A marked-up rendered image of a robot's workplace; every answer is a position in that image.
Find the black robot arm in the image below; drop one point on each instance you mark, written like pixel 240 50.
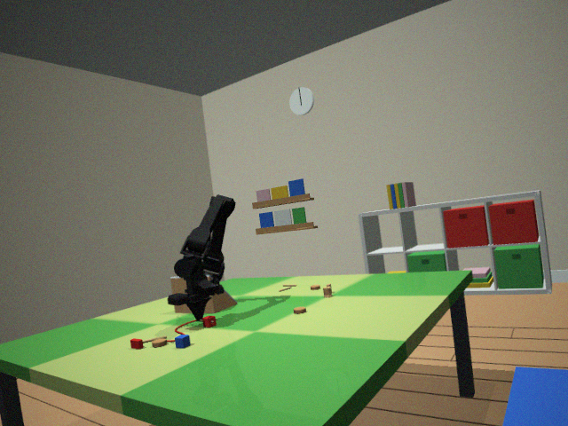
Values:
pixel 202 247

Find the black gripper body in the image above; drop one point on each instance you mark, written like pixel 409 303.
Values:
pixel 179 298

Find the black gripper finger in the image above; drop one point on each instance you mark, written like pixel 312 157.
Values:
pixel 202 305
pixel 194 307

